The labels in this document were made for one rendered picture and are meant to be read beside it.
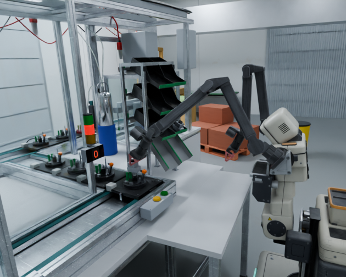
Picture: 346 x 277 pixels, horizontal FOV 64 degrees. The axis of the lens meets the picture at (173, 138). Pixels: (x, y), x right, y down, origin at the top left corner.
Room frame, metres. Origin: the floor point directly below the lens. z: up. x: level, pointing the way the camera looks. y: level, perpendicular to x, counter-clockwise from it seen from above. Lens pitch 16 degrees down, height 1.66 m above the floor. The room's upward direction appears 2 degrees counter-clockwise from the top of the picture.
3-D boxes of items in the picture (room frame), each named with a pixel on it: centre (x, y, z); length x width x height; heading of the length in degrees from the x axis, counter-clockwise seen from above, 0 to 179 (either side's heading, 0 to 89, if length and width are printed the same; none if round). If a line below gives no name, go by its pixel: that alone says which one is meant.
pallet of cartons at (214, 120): (5.11, -0.92, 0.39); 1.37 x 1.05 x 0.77; 52
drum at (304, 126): (4.57, -2.15, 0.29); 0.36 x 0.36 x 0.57
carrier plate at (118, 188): (1.50, 0.23, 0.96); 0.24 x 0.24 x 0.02; 58
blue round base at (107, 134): (2.43, 0.60, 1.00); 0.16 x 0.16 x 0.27
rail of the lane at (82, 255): (1.19, 0.25, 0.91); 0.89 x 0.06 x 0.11; 148
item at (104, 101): (2.43, 0.60, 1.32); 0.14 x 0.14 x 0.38
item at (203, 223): (1.56, -0.06, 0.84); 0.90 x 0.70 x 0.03; 155
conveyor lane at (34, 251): (1.26, 0.41, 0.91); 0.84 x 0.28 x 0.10; 148
